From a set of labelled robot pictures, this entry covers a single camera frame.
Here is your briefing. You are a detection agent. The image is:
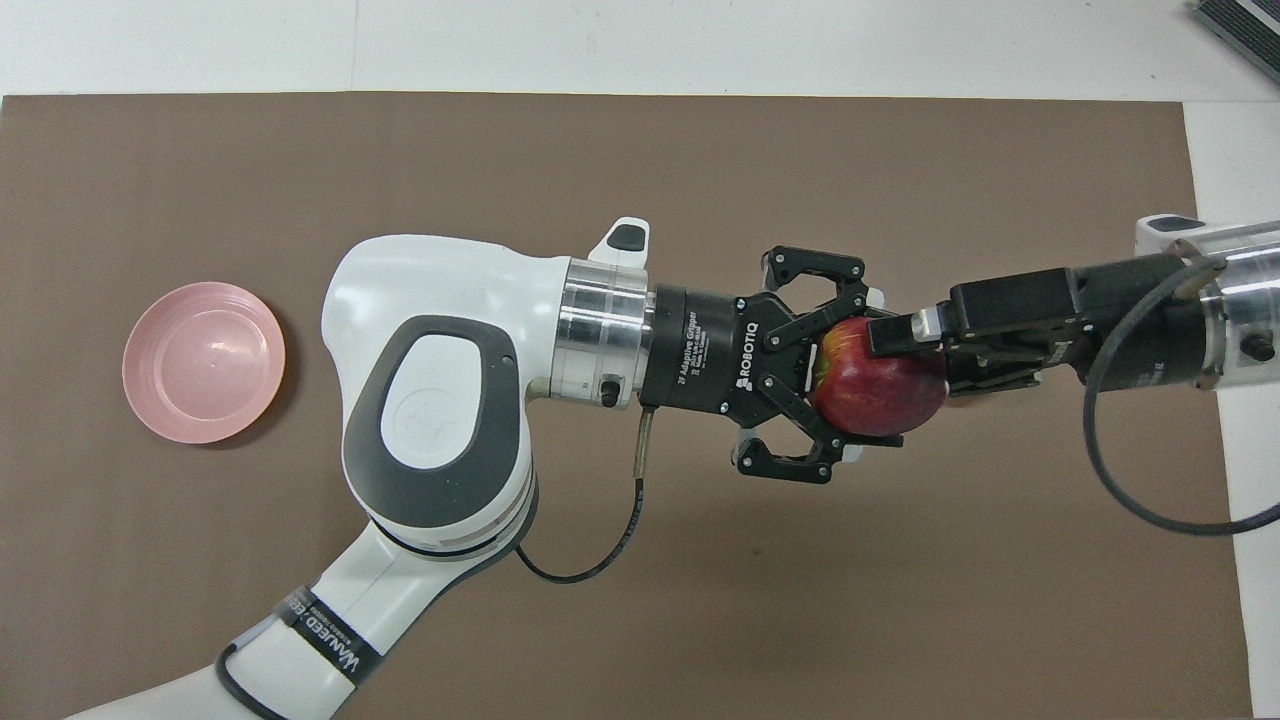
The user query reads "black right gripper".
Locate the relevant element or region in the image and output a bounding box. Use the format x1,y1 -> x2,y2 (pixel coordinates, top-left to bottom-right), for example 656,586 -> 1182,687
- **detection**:
868,250 -> 1216,398

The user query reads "dark ribbed panel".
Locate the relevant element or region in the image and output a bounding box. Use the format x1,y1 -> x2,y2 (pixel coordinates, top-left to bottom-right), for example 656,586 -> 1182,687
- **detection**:
1188,0 -> 1280,73

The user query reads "brown table mat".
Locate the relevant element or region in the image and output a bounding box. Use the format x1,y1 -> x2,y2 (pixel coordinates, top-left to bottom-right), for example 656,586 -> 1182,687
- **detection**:
0,92 -> 1253,720

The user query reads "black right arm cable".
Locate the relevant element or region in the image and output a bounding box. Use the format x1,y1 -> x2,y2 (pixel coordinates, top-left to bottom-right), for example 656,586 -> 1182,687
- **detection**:
1085,255 -> 1280,536

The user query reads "red apple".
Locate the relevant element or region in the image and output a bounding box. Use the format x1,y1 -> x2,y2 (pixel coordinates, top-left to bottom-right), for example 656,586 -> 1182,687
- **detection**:
810,317 -> 948,438

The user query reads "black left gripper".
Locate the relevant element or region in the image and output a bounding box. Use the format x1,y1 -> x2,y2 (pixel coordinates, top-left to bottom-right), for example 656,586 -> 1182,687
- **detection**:
640,245 -> 906,486

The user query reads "pink plate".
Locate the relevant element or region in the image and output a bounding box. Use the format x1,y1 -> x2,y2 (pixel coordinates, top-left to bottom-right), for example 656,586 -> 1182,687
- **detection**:
122,281 -> 287,445

